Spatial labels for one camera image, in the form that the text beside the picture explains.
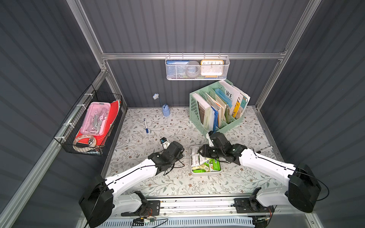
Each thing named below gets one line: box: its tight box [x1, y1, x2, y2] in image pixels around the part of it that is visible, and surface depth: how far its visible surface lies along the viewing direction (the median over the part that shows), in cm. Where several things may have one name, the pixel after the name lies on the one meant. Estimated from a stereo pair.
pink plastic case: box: [80, 101, 112, 137], surface depth 74 cm
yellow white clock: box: [200, 59, 225, 78], surface depth 91 cm
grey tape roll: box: [185, 60, 202, 78], surface depth 89 cm
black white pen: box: [255, 145, 274, 154], surface depth 97 cm
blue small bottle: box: [152, 93, 171, 117], surface depth 112 cm
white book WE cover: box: [219, 80, 241, 117], surface depth 98 cm
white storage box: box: [189, 144, 222, 177], surface depth 86 cm
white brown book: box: [192, 92, 212, 131], surface depth 91 cm
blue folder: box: [211, 105, 220, 133], surface depth 91 cm
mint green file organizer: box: [189, 78, 245, 136], surface depth 96 cm
